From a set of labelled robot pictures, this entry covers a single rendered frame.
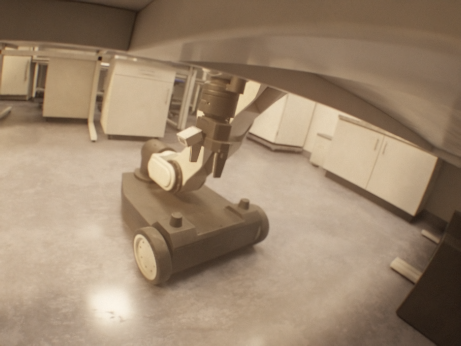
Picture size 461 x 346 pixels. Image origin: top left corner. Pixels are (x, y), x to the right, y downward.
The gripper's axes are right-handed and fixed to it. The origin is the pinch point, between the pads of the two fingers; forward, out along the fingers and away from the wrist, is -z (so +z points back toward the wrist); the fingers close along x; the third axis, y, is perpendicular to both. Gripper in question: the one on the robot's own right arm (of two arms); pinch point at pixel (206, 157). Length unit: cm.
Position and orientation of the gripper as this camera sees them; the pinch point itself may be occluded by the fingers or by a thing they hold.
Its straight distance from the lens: 61.9
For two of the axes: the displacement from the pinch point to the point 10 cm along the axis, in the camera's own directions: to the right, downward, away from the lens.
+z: 2.3, -9.3, -2.9
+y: 7.5, -0.2, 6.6
